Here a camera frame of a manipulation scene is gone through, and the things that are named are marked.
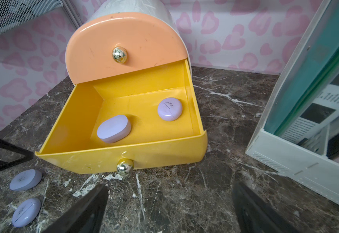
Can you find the white file organizer box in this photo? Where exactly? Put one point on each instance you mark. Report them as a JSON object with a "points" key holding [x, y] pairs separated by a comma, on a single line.
{"points": [[308, 151]]}

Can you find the yellow drawer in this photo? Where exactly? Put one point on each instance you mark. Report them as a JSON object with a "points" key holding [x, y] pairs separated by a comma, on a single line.
{"points": [[139, 120]]}

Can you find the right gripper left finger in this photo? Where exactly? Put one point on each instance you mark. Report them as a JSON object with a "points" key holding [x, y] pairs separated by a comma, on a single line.
{"points": [[85, 216]]}

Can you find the white round drawer cabinet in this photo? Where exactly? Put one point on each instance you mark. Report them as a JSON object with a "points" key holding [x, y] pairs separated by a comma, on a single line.
{"points": [[146, 17]]}

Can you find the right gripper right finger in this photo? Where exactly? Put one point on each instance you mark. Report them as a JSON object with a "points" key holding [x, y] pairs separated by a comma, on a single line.
{"points": [[254, 215]]}

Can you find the white mesh wall basket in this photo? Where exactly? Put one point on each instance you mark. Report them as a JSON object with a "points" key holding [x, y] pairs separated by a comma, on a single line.
{"points": [[14, 13]]}

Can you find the teal green folder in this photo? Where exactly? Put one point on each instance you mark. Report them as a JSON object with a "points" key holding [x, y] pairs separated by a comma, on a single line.
{"points": [[313, 63]]}

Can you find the purple earphone case bottom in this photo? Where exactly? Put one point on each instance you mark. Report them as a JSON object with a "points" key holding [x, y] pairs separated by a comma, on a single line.
{"points": [[26, 212]]}

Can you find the purple earphone case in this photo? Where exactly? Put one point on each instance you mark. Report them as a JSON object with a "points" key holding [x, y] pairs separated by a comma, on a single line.
{"points": [[26, 212], [114, 129], [26, 180], [170, 109]]}

